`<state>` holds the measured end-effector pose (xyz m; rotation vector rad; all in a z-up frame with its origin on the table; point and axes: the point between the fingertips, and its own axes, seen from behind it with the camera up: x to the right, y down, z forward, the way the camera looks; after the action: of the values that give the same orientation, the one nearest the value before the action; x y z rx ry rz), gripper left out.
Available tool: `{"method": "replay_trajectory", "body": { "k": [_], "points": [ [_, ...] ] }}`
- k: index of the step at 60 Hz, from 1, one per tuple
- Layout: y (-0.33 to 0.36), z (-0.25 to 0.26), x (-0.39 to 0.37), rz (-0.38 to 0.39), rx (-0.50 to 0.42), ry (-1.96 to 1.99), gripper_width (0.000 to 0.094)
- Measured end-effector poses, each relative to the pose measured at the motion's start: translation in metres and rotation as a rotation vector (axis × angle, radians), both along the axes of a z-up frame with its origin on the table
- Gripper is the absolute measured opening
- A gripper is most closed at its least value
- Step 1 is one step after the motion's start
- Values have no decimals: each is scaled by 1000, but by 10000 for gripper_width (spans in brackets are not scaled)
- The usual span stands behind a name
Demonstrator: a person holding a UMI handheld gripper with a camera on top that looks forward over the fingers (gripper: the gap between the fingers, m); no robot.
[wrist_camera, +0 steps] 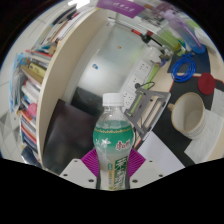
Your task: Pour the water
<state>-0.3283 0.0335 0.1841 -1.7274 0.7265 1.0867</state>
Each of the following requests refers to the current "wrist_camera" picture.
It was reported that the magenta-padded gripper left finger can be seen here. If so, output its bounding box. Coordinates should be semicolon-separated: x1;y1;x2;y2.
59;148;101;190

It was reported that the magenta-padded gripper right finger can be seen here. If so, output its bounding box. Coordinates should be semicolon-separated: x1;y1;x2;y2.
128;148;165;190

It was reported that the green-labelled clear drink bottle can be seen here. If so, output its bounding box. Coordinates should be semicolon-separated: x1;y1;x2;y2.
92;92;136;192

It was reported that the purple translucent water bottle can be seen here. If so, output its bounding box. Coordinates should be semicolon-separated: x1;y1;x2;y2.
161;9;206;54

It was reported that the white paper sheet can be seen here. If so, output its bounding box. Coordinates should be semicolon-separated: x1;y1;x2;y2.
136;131;186;171

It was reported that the black computer monitor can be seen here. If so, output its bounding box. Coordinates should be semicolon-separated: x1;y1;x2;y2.
41;98;101;176

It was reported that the grey metal laptop stand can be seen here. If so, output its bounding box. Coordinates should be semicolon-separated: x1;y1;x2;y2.
123;87;172;141

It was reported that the cream patterned ceramic cup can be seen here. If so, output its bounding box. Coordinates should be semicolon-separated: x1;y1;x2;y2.
167;92;208;140

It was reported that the white paper napkin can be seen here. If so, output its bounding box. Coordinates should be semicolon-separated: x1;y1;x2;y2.
184;108;224;164

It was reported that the white shelf with books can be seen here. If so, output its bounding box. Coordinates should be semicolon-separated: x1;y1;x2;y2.
9;3;101;168

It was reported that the black desk mat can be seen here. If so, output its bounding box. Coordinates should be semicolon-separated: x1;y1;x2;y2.
146;43;224;168

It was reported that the flat round red coaster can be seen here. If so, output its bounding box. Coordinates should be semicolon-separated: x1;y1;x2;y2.
198;72;217;96

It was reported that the white wall power socket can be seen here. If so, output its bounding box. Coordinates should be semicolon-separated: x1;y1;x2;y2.
128;74;144;93
136;59;154;78
121;91;136;108

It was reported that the coiled blue cable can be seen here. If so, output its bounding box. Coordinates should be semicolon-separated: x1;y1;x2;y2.
170;54;198;83

